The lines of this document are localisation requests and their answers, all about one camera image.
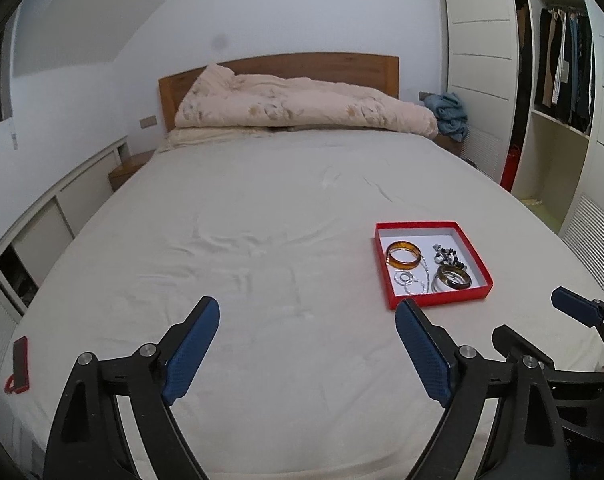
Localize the red flat case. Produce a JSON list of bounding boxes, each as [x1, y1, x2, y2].
[[3, 336, 30, 393]]

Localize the wooden headboard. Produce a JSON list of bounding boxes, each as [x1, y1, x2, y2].
[[158, 52, 400, 133]]

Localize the dark metal bangle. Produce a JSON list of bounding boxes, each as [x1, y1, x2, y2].
[[436, 266, 473, 291]]

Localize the black white beaded bracelet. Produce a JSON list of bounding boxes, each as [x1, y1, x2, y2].
[[432, 243, 468, 271]]

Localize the bed with cream sheet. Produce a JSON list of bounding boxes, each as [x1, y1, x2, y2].
[[9, 132, 604, 480]]

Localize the wooden nightstand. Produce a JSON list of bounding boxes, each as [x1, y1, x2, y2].
[[434, 132, 465, 158], [108, 151, 155, 192]]

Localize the hanging clothes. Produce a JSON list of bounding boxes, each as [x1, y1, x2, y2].
[[534, 5, 595, 133]]

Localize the red jewelry box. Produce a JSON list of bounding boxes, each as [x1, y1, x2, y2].
[[373, 220, 495, 311]]

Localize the cream pillow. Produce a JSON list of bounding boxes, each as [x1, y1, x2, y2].
[[157, 127, 277, 152]]

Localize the pink floral duvet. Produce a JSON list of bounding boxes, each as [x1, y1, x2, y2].
[[174, 64, 439, 137]]

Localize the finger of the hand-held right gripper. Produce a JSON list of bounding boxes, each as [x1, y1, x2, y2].
[[552, 286, 604, 328], [492, 325, 557, 368]]

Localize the white low wall cabinet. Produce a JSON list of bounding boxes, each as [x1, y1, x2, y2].
[[0, 135, 130, 361]]

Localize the blue crumpled clothes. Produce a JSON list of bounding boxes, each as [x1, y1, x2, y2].
[[424, 92, 470, 143]]

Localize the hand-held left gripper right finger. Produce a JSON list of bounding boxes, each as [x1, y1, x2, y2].
[[395, 297, 570, 480]]

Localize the red fire extinguisher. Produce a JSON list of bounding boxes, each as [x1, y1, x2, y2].
[[500, 142, 522, 192]]

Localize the white wardrobe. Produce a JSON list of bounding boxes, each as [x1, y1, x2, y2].
[[439, 0, 604, 311]]

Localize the amber resin bangle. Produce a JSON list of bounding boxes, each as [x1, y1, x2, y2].
[[386, 241, 423, 271]]

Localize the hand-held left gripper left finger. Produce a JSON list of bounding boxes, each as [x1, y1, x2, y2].
[[42, 296, 221, 480]]

